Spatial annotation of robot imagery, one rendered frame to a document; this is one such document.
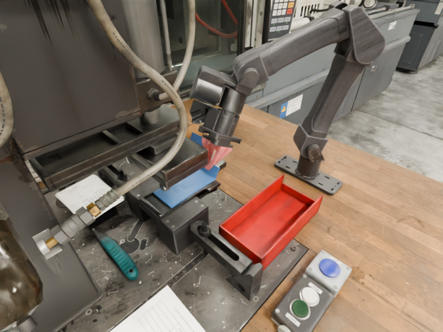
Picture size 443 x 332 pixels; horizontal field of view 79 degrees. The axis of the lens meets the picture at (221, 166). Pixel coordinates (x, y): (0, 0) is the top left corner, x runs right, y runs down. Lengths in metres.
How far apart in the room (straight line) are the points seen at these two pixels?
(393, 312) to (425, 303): 0.07
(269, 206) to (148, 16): 0.51
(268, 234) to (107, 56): 0.49
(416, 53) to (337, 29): 4.46
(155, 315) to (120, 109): 0.38
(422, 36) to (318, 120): 4.37
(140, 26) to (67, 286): 0.43
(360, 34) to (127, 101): 0.47
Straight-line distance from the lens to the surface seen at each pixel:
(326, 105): 0.72
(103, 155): 0.46
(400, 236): 0.79
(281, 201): 0.75
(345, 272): 0.62
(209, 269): 0.61
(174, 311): 0.58
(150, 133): 0.49
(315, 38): 0.64
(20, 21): 0.36
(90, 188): 0.78
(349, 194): 0.84
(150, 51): 0.45
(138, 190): 0.67
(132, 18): 0.44
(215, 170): 0.66
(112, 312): 0.61
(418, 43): 5.06
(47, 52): 0.37
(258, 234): 0.66
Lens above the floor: 1.43
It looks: 38 degrees down
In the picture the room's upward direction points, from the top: straight up
